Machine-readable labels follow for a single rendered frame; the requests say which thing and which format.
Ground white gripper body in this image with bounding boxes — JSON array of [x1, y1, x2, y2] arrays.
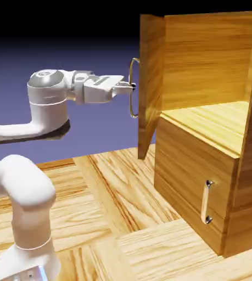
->
[[83, 75, 125, 104]]

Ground thin curved metal handle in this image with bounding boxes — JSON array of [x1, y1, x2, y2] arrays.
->
[[128, 57, 140, 119]]

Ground wooden cabinet door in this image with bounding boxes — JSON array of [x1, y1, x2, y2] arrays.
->
[[153, 116, 240, 256], [137, 14, 166, 160]]

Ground light wood cabinet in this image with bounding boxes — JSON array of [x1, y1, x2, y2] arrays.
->
[[153, 10, 252, 258]]

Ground closed wooden cabinet door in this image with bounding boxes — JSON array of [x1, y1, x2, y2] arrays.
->
[[153, 116, 240, 256]]

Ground short shiny metal handle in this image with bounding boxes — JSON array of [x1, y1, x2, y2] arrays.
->
[[200, 179, 215, 225]]

